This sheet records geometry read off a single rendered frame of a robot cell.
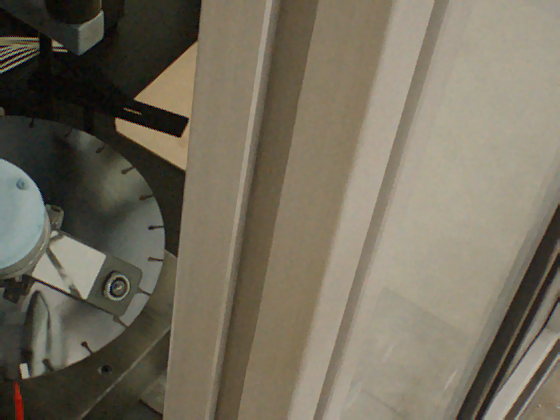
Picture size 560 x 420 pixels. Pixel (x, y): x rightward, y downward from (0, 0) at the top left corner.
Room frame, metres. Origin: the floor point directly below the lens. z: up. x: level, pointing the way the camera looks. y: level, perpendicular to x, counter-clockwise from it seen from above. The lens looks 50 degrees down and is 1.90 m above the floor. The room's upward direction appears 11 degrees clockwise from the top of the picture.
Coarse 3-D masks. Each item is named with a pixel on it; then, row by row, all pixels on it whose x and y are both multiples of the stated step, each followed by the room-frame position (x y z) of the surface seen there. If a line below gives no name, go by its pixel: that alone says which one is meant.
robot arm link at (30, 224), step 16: (0, 160) 0.49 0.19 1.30; (0, 176) 0.48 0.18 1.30; (16, 176) 0.48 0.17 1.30; (0, 192) 0.47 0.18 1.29; (16, 192) 0.47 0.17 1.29; (32, 192) 0.48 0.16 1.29; (0, 208) 0.46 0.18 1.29; (16, 208) 0.46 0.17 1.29; (32, 208) 0.47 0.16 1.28; (0, 224) 0.45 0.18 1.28; (16, 224) 0.46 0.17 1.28; (32, 224) 0.46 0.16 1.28; (0, 240) 0.45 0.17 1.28; (16, 240) 0.45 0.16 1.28; (32, 240) 0.47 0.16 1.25; (0, 256) 0.44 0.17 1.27; (16, 256) 0.45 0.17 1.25; (32, 256) 0.49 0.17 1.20; (0, 272) 0.46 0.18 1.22
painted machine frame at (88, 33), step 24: (0, 0) 0.95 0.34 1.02; (24, 0) 0.93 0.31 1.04; (48, 0) 0.91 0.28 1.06; (72, 0) 0.90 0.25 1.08; (96, 0) 0.92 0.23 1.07; (48, 24) 0.91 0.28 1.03; (72, 24) 0.90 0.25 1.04; (96, 24) 0.92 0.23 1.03; (48, 48) 0.95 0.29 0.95; (72, 48) 0.90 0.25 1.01; (48, 72) 0.95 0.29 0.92
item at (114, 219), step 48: (0, 144) 0.80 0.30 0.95; (48, 144) 0.81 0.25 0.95; (96, 144) 0.83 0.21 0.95; (48, 192) 0.75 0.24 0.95; (96, 192) 0.76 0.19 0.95; (144, 192) 0.78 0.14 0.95; (96, 240) 0.70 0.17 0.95; (144, 240) 0.71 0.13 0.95; (0, 288) 0.63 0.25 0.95; (48, 288) 0.64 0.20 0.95; (144, 288) 0.66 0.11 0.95; (0, 336) 0.57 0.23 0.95; (48, 336) 0.58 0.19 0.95; (96, 336) 0.59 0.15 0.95
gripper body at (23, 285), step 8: (48, 216) 0.60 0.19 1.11; (56, 216) 0.60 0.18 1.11; (56, 224) 0.60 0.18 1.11; (0, 280) 0.54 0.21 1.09; (8, 280) 0.55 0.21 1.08; (16, 280) 0.54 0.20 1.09; (24, 280) 0.55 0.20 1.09; (32, 280) 0.56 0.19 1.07; (8, 288) 0.55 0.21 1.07; (16, 288) 0.54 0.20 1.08; (24, 288) 0.55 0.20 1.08
